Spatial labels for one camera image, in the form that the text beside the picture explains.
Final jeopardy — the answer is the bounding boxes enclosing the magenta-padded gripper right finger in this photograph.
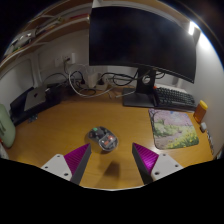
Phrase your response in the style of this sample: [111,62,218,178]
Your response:
[132,142,184,185]

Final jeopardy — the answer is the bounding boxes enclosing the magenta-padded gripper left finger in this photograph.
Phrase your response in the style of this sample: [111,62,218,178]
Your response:
[40,143,92,185]

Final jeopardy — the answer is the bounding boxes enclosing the transparent computer mouse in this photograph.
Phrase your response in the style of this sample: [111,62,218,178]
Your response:
[87,125,120,153]

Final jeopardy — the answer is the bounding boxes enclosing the floral print mouse pad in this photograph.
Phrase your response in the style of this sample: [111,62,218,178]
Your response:
[148,107,200,150]

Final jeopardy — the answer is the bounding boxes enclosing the black keyboard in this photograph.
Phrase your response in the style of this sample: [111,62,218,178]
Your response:
[153,86,198,112]

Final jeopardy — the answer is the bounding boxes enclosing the black desk stand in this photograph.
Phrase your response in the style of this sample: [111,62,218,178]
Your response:
[9,83,63,126]

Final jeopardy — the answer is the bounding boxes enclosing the orange jar with yellow lid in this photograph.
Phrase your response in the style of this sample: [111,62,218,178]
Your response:
[193,99,209,124]

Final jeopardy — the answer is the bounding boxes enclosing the silver mini computer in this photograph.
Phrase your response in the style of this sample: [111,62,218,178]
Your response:
[23,84,48,112]

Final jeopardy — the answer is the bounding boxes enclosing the white power strip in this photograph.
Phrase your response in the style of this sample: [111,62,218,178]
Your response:
[81,74,109,92]

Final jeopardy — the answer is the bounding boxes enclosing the pale green appliance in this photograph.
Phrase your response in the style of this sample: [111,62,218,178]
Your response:
[0,103,17,149]

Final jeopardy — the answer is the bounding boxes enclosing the black computer monitor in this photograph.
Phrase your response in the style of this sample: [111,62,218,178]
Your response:
[88,5,202,108]

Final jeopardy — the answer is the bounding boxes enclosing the wooden shelf unit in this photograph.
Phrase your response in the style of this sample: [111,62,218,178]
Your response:
[0,0,93,68]

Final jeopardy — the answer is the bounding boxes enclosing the white cable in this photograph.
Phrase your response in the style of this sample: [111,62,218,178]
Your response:
[68,64,111,99]

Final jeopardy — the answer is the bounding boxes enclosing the black cable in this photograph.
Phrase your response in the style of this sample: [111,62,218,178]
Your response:
[101,71,139,87]

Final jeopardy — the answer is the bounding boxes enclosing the white wall socket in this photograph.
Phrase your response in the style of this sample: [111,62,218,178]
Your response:
[54,53,77,69]

